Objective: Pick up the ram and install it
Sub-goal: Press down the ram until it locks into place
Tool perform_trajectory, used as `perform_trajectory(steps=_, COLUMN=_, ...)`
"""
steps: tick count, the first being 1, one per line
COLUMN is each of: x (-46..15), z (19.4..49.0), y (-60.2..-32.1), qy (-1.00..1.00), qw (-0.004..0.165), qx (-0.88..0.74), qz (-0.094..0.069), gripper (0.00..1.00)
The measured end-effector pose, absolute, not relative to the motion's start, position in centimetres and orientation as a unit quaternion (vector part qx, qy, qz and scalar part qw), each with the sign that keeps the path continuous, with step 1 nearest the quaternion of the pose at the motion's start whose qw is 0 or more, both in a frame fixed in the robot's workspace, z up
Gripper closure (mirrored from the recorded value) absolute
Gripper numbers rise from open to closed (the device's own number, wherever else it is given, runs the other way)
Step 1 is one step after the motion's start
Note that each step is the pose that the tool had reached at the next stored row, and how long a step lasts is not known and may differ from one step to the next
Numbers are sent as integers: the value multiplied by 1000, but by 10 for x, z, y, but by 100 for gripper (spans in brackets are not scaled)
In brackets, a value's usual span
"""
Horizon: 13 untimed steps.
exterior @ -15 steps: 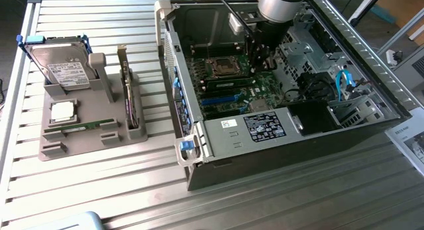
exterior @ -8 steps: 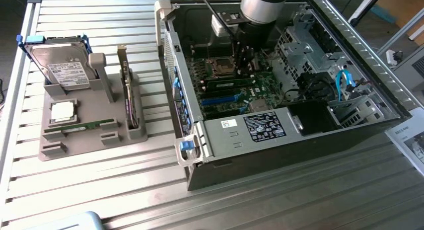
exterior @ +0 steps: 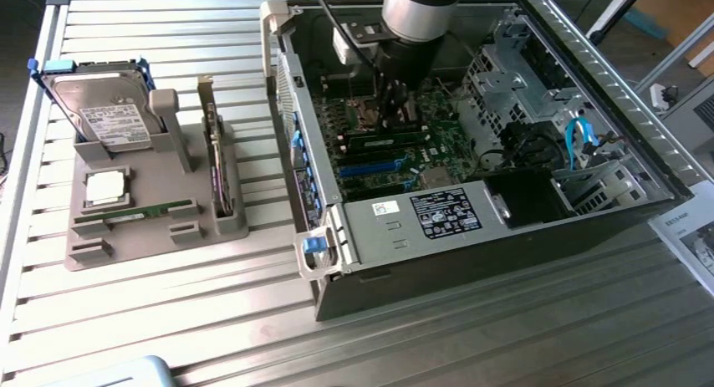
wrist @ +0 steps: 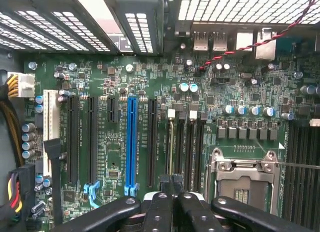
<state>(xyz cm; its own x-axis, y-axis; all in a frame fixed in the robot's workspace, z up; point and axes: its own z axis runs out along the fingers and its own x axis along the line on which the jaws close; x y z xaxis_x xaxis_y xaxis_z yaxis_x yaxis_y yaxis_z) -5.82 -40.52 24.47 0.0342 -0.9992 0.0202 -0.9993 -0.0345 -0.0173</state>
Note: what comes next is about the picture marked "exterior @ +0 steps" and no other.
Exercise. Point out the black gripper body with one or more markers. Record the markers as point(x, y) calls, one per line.
point(408, 63)

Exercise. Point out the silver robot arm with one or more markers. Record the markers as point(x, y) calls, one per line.
point(421, 11)

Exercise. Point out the black RAM stick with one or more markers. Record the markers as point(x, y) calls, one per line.
point(385, 141)

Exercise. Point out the green RAM stick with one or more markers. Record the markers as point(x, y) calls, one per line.
point(139, 211)

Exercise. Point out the CPU socket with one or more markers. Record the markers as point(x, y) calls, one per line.
point(362, 109)

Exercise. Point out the green motherboard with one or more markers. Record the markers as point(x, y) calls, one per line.
point(441, 149)

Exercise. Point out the blue expansion slot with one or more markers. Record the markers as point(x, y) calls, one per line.
point(369, 169)

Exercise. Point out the metal disk bay cage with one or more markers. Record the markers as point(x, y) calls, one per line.
point(502, 82)

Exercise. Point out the grey power supply unit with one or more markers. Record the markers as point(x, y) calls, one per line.
point(380, 236)

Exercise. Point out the graphics card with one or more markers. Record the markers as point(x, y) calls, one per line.
point(216, 153)

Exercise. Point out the blue case latch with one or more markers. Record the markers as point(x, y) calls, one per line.
point(314, 245)

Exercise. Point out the open black PC case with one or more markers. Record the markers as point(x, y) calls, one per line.
point(390, 291)

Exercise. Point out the white power strip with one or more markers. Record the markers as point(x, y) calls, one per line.
point(660, 96)

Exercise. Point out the hard disk in blue carrier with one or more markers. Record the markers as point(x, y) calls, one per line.
point(103, 107)

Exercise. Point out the silver CPU chip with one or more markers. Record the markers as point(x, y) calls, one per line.
point(106, 187)

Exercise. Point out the grey parts rack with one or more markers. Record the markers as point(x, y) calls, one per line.
point(145, 245)

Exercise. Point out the printed paper sheet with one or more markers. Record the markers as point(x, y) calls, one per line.
point(689, 232)

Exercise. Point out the light blue plastic box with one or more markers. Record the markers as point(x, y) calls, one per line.
point(126, 372)

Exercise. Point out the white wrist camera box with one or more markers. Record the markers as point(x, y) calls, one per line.
point(357, 38)

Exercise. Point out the white metal frame leg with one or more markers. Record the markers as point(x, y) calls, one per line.
point(611, 8)

